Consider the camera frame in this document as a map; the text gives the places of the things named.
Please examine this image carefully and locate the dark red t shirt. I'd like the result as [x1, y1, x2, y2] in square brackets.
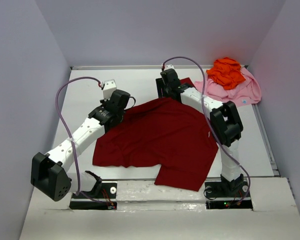
[92, 97, 218, 192]

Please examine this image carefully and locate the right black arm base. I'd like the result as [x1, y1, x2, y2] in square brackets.
[203, 181, 253, 210]

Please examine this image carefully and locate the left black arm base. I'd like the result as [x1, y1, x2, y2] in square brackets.
[69, 181, 118, 211]

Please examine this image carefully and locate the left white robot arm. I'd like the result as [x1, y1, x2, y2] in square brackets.
[30, 89, 132, 202]

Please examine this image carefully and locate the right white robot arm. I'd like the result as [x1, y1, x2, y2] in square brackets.
[155, 65, 249, 200]

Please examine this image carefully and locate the orange t shirt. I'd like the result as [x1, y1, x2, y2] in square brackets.
[206, 57, 246, 90]

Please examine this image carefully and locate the pink t shirt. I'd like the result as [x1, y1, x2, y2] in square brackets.
[194, 67, 262, 107]

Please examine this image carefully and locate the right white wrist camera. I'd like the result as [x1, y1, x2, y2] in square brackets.
[161, 64, 175, 72]

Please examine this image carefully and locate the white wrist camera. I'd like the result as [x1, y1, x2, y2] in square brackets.
[100, 79, 117, 101]
[161, 64, 175, 72]

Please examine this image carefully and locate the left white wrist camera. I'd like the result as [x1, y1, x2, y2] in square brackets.
[100, 79, 117, 101]

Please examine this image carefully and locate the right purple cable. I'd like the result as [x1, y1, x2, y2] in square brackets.
[161, 56, 251, 207]

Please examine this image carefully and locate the purple cable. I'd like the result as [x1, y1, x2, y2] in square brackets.
[161, 56, 251, 207]
[55, 76, 116, 210]

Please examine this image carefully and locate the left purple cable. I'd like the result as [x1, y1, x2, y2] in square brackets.
[55, 76, 116, 210]

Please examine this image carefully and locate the front metal rail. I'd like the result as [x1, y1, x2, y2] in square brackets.
[102, 176, 221, 182]

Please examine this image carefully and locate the metal rail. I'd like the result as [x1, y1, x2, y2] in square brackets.
[252, 104, 281, 177]
[102, 176, 221, 182]

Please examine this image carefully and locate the right side metal rail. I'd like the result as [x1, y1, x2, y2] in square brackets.
[252, 104, 281, 177]

